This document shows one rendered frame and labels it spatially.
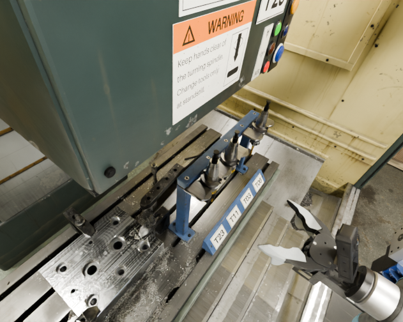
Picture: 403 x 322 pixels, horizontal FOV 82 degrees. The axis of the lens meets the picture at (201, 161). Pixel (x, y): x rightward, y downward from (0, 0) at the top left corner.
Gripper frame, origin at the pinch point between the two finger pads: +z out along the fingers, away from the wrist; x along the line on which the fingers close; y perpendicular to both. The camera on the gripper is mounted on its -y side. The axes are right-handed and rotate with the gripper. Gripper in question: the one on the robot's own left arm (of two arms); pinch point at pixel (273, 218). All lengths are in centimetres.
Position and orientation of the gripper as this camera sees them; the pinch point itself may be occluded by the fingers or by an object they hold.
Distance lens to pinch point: 55.3
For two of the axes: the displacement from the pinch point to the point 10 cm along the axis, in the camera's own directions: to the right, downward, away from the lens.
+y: -0.9, 6.8, 7.2
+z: -7.8, -5.0, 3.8
